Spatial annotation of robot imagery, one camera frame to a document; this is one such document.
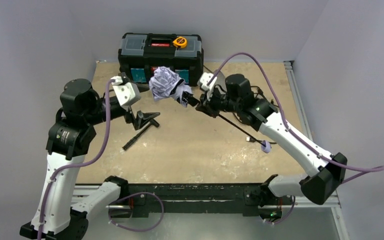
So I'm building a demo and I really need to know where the black usb cable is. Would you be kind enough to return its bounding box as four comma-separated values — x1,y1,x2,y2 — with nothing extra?
233,85,285,145

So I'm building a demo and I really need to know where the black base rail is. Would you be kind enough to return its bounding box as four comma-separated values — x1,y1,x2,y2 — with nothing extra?
97,182,294,220

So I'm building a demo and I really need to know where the black plastic toolbox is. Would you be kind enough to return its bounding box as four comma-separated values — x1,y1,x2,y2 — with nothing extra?
117,32,204,87

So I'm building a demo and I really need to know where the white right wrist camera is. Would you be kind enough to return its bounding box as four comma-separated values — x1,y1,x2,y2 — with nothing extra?
197,72,217,93

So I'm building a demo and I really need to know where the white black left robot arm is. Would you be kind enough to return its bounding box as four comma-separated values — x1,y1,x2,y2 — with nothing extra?
19,73,158,240

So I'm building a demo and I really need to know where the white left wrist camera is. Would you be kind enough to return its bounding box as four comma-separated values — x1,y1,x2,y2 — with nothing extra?
110,76,141,107

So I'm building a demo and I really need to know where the purple umbrella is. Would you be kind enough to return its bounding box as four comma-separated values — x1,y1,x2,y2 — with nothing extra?
148,66,272,153

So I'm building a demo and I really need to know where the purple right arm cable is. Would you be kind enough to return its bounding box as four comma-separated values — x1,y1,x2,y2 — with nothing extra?
208,52,384,183

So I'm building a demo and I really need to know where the yellow tape measure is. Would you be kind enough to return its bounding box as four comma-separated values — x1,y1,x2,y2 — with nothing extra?
172,36,188,49

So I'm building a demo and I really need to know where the pink umbrella case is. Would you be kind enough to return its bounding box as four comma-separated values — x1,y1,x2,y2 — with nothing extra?
213,71,226,90

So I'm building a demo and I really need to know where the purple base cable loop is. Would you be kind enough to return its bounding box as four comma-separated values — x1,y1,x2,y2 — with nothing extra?
107,192,165,233

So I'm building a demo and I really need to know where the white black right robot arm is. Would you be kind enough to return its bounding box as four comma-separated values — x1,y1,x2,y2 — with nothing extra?
197,72,348,205

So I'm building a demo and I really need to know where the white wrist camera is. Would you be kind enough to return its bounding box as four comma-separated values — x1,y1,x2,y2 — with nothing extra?
110,76,141,107
197,72,217,93

